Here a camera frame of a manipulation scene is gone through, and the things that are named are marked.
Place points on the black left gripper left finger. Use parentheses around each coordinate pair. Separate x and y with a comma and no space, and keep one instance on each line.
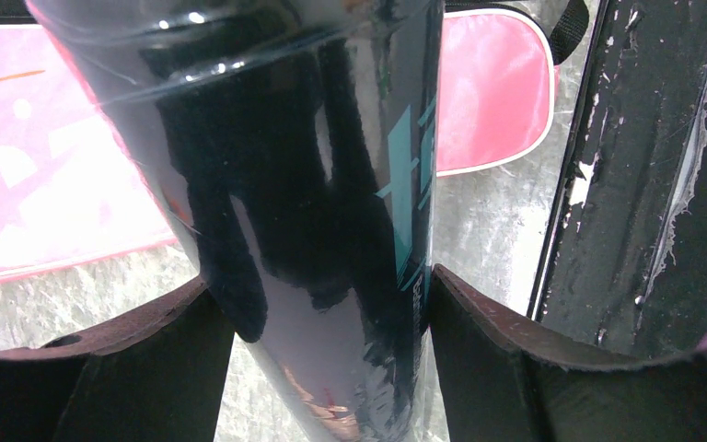
(154,373)

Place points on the black shuttlecock tube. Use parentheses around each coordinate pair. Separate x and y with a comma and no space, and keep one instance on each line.
(291,147)

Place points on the pink racket bag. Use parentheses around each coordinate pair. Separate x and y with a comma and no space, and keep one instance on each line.
(68,194)

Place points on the black front rail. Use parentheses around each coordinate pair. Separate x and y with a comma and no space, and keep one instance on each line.
(624,263)

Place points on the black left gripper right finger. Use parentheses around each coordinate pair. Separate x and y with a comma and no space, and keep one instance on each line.
(504,377)

